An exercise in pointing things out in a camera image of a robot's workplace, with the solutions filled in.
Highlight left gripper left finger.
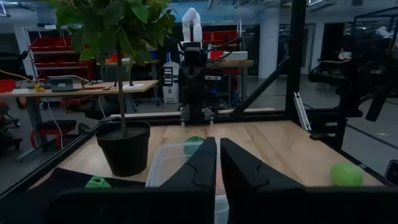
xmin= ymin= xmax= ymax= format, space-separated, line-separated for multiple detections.
xmin=46 ymin=136 xmax=218 ymax=224

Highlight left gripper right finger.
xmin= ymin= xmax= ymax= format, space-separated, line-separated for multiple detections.
xmin=220 ymin=138 xmax=398 ymax=224

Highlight toy watermelon ball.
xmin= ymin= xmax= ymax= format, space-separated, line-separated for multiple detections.
xmin=183 ymin=136 xmax=205 ymax=156

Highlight green toy pear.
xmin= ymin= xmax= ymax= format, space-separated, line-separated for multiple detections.
xmin=85 ymin=175 xmax=112 ymax=189

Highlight green scaly toy fruit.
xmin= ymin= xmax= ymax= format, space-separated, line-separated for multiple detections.
xmin=330 ymin=164 xmax=364 ymax=187

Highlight clear plastic tupperware container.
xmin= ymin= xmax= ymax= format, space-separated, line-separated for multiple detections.
xmin=145 ymin=141 xmax=229 ymax=224

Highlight small wooden table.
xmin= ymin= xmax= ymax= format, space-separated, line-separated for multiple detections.
xmin=206 ymin=59 xmax=255 ymax=103

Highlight white floor appliance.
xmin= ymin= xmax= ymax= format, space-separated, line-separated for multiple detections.
xmin=161 ymin=61 xmax=181 ymax=105

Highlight white box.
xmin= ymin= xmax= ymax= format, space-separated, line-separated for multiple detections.
xmin=223 ymin=50 xmax=249 ymax=61

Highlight green tree in black pot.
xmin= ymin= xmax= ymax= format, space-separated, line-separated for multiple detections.
xmin=42 ymin=0 xmax=177 ymax=178

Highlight silver aluminium extrusion bars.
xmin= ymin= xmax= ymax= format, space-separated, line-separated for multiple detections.
xmin=293 ymin=91 xmax=312 ymax=132

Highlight long wooden desk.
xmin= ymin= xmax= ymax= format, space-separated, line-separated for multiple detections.
xmin=0 ymin=80 xmax=160 ymax=162

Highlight grey device on desk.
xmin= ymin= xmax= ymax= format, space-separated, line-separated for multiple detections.
xmin=49 ymin=77 xmax=75 ymax=93

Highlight shelf with red bins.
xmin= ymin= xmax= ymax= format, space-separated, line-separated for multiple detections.
xmin=29 ymin=36 xmax=95 ymax=82

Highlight black robot rig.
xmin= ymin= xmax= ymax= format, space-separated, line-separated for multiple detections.
xmin=308 ymin=6 xmax=398 ymax=147

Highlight red plastic bin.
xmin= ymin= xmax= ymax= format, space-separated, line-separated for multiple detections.
xmin=0 ymin=79 xmax=17 ymax=93

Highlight black aluminium table frame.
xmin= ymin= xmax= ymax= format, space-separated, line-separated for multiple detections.
xmin=0 ymin=0 xmax=386 ymax=200

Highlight black table-level camera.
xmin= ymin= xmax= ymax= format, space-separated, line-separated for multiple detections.
xmin=384 ymin=159 xmax=398 ymax=187

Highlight black stool with red frame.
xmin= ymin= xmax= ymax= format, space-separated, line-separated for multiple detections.
xmin=29 ymin=119 xmax=77 ymax=150

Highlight yellow cable with plug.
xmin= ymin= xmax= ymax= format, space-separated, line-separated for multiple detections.
xmin=0 ymin=68 xmax=46 ymax=93

